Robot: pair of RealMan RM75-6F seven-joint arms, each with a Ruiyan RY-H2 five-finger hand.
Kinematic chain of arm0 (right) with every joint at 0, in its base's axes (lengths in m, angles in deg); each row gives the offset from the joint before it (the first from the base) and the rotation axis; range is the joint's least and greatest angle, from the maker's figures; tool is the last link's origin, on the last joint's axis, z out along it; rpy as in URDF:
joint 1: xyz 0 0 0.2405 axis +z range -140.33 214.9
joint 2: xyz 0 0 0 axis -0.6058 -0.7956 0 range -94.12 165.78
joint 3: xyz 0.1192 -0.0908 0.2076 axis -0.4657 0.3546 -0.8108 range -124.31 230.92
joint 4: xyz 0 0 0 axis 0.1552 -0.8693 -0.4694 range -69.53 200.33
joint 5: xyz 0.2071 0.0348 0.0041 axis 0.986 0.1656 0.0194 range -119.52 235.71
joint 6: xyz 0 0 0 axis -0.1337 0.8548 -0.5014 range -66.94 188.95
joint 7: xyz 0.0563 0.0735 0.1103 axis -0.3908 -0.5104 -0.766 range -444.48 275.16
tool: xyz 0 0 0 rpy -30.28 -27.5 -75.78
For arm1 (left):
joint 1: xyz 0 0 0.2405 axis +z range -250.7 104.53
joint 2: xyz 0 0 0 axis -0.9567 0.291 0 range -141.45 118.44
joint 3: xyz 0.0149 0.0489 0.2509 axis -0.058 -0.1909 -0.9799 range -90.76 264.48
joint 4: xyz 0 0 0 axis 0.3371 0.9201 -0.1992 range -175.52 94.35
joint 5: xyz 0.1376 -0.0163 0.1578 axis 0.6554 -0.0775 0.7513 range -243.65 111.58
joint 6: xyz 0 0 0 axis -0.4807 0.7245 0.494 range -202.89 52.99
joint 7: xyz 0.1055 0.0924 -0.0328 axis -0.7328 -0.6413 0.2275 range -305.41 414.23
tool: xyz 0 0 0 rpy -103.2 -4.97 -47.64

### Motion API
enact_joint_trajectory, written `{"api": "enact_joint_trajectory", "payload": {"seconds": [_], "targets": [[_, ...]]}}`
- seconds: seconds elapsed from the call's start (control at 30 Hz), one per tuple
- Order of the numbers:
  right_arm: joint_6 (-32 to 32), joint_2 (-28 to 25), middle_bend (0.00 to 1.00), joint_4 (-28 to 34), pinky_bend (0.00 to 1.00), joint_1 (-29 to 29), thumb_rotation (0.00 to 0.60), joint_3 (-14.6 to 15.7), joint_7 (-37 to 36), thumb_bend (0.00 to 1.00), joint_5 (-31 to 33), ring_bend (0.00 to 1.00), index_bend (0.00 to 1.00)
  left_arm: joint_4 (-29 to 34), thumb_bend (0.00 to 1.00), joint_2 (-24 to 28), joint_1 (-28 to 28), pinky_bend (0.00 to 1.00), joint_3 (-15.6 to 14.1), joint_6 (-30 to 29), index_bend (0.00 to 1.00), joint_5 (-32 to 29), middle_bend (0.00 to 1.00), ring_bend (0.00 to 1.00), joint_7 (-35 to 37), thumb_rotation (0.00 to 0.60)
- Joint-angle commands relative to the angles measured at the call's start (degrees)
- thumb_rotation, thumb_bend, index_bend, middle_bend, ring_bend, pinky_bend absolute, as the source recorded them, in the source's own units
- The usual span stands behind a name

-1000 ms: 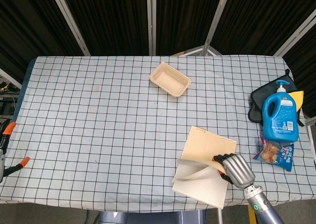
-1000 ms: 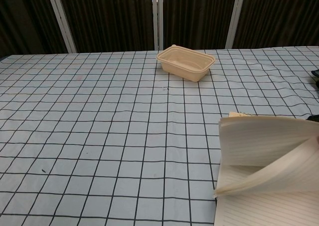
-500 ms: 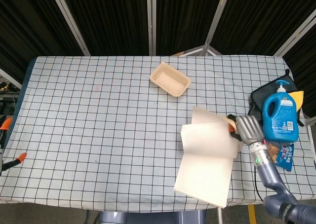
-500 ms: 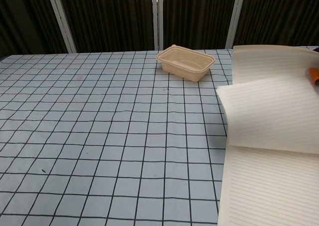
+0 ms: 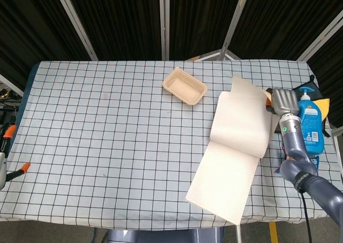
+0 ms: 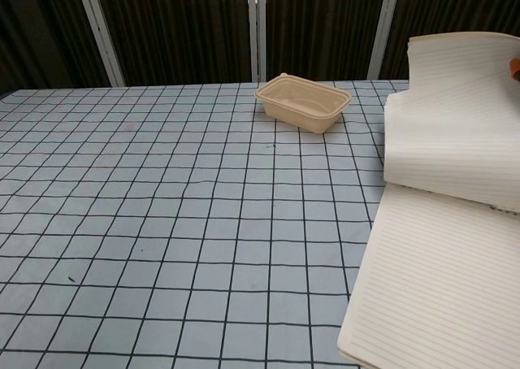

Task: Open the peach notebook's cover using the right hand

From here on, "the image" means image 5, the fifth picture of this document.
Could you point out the dark blue table cover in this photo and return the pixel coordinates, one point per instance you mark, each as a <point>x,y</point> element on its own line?
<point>26,93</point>

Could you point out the tan cover lined notebook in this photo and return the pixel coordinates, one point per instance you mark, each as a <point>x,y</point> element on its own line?
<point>235,136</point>

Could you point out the brown cardboard piece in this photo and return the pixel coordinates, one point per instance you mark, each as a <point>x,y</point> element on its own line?
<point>195,58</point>

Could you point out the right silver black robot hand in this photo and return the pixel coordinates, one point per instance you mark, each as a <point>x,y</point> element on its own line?
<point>285,101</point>

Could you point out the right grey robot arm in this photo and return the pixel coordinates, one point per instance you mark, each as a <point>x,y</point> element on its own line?
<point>294,144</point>

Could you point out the white screen frame post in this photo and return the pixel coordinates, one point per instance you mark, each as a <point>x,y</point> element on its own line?
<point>10,83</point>
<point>164,21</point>
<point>75,21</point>
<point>321,37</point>
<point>235,21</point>

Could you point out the beige rectangular food tray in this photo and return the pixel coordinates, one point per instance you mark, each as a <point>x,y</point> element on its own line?
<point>185,88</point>

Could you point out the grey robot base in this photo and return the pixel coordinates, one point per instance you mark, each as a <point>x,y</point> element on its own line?
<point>163,236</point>

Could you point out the yellow cloth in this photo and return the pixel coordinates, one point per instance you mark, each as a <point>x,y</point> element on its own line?
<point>323,107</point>

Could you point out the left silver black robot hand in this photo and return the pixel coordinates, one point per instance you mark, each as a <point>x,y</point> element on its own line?
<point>2,162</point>

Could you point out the white black checkered tablecloth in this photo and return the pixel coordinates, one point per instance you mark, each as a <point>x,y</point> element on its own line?
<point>107,146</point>

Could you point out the small snack packet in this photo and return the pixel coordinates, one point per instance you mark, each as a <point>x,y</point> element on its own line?
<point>316,160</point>

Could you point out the blue pump detergent bottle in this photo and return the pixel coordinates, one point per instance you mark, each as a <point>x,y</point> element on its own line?
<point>311,122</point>

